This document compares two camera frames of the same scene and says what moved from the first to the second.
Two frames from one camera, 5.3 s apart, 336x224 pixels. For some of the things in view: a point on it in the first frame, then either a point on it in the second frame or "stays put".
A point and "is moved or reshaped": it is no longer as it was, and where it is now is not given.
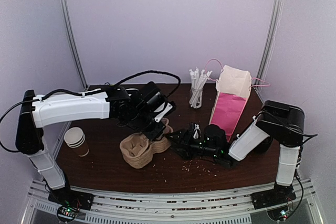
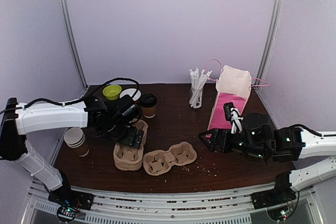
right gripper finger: (180, 149) → (211, 144)
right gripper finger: (176, 135) → (208, 135)
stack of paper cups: (74, 137) stays put
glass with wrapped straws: (198, 77) stays put
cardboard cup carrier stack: (136, 150) is moved or reshaped
